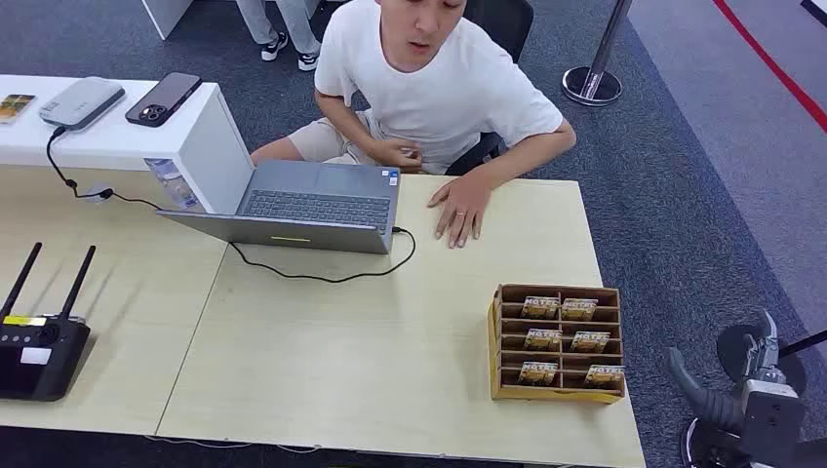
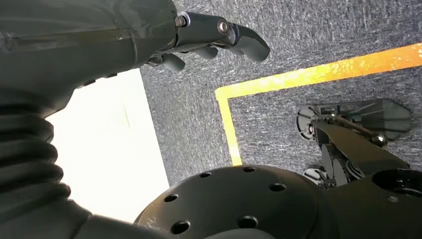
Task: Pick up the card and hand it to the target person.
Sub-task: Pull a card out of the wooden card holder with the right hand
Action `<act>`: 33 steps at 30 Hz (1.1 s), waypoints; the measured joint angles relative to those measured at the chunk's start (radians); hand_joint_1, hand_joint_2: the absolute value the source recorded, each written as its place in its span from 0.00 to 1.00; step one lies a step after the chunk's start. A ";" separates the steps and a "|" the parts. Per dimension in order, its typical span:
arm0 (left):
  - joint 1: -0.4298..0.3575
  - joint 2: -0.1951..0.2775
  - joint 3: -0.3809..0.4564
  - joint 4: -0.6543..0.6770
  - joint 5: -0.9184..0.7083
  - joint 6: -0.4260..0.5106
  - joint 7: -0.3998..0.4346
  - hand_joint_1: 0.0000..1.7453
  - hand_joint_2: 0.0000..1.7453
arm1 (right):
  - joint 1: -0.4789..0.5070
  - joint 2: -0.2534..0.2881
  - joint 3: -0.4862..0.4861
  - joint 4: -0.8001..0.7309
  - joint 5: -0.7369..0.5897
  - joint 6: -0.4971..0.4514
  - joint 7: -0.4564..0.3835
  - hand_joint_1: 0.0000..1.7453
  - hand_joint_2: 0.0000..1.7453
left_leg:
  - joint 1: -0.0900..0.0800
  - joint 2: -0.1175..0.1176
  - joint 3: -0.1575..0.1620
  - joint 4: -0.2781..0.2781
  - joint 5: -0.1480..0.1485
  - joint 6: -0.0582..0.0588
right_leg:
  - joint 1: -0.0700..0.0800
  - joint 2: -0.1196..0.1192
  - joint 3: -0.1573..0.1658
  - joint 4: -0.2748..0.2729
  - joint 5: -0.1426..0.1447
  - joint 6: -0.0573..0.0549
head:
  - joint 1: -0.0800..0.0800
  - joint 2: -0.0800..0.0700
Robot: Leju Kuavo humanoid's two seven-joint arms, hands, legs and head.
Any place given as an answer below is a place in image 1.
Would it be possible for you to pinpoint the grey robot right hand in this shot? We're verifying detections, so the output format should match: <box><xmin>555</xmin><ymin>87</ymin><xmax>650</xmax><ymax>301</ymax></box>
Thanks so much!
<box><xmin>668</xmin><ymin>347</ymin><xmax>709</xmax><ymax>412</ymax></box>

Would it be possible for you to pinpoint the person's right hand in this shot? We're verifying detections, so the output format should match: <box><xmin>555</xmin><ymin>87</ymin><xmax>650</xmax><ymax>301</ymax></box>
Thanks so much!
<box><xmin>371</xmin><ymin>137</ymin><xmax>424</xmax><ymax>174</ymax></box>

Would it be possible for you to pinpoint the person's left hand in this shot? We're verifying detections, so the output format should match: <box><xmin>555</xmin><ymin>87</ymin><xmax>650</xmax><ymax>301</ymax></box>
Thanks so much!
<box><xmin>426</xmin><ymin>172</ymin><xmax>496</xmax><ymax>251</ymax></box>

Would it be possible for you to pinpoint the hotel key card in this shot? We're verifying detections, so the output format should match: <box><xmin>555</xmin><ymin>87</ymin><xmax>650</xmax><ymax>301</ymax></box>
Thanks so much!
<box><xmin>517</xmin><ymin>361</ymin><xmax>560</xmax><ymax>387</ymax></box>
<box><xmin>523</xmin><ymin>328</ymin><xmax>564</xmax><ymax>353</ymax></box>
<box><xmin>520</xmin><ymin>295</ymin><xmax>561</xmax><ymax>321</ymax></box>
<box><xmin>570</xmin><ymin>331</ymin><xmax>611</xmax><ymax>355</ymax></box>
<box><xmin>560</xmin><ymin>297</ymin><xmax>600</xmax><ymax>323</ymax></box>
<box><xmin>583</xmin><ymin>365</ymin><xmax>627</xmax><ymax>390</ymax></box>

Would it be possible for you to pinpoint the seated person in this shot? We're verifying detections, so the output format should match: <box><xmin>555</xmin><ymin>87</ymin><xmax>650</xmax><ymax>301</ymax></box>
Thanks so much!
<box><xmin>250</xmin><ymin>0</ymin><xmax>577</xmax><ymax>250</ymax></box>

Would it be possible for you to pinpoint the wooden card holder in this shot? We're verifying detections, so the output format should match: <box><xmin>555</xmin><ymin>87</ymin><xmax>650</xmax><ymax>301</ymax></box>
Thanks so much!
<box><xmin>488</xmin><ymin>283</ymin><xmax>627</xmax><ymax>406</ymax></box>

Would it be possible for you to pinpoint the standing person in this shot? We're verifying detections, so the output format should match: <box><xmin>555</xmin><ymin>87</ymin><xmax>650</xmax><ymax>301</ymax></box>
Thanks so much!
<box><xmin>235</xmin><ymin>0</ymin><xmax>323</xmax><ymax>72</ymax></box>

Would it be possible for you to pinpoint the round black stanchion base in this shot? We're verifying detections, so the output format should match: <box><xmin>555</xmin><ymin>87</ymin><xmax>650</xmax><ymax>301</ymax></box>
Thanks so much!
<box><xmin>679</xmin><ymin>416</ymin><xmax>754</xmax><ymax>468</ymax></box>

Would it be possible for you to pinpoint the grey laptop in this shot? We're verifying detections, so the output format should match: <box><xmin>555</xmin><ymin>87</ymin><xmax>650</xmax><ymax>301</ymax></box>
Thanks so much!
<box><xmin>154</xmin><ymin>158</ymin><xmax>403</xmax><ymax>256</ymax></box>

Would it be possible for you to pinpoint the black office chair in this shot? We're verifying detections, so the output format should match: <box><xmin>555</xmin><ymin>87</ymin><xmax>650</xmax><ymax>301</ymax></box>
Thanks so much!
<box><xmin>446</xmin><ymin>0</ymin><xmax>535</xmax><ymax>176</ymax></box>

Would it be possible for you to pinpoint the clear plastic bottle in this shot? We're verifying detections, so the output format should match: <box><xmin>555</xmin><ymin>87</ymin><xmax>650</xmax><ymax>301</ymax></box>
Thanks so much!
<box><xmin>142</xmin><ymin>158</ymin><xmax>207</xmax><ymax>214</ymax></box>

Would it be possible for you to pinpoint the black smartphone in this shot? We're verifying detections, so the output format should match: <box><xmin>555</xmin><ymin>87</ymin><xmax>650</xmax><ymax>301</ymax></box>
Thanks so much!
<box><xmin>124</xmin><ymin>71</ymin><xmax>204</xmax><ymax>129</ymax></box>

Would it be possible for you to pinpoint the white desktop riser box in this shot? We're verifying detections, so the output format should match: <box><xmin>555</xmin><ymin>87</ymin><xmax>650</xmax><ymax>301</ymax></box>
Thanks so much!
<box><xmin>0</xmin><ymin>74</ymin><xmax>256</xmax><ymax>215</ymax></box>

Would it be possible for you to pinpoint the white cabinet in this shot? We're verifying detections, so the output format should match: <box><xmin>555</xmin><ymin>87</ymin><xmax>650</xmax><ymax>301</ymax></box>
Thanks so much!
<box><xmin>140</xmin><ymin>0</ymin><xmax>195</xmax><ymax>41</ymax></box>

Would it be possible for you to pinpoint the grey power bank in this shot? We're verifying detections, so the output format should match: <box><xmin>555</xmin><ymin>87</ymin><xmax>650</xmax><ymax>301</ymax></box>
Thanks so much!
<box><xmin>38</xmin><ymin>76</ymin><xmax>127</xmax><ymax>133</ymax></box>

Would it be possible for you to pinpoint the red floor tape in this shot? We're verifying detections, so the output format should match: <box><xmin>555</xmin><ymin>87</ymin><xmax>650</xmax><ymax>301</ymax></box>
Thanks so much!
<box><xmin>712</xmin><ymin>0</ymin><xmax>827</xmax><ymax>135</ymax></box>

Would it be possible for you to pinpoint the phone with lit screen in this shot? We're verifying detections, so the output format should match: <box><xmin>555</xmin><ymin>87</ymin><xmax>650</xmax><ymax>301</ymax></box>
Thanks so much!
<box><xmin>0</xmin><ymin>93</ymin><xmax>37</xmax><ymax>126</ymax></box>

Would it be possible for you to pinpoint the black controller with antennas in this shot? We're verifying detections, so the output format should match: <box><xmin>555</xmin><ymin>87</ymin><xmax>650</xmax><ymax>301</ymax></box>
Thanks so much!
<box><xmin>0</xmin><ymin>242</ymin><xmax>97</xmax><ymax>403</ymax></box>

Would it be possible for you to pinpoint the black stanchion post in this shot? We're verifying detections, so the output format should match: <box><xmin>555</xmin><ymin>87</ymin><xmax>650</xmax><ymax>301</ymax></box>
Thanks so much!
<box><xmin>715</xmin><ymin>323</ymin><xmax>827</xmax><ymax>397</ymax></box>

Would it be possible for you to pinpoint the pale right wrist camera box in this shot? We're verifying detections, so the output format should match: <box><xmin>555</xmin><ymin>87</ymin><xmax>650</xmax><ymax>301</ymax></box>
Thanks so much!
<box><xmin>741</xmin><ymin>379</ymin><xmax>807</xmax><ymax>453</ymax></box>

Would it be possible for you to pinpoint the black charging cable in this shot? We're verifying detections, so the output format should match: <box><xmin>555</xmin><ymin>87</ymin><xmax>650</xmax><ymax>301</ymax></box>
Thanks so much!
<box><xmin>45</xmin><ymin>126</ymin><xmax>418</xmax><ymax>284</ymax></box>

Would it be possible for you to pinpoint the thin white cable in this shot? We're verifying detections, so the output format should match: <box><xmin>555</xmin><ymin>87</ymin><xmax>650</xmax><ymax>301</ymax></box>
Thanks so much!
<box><xmin>144</xmin><ymin>436</ymin><xmax>318</xmax><ymax>453</ymax></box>

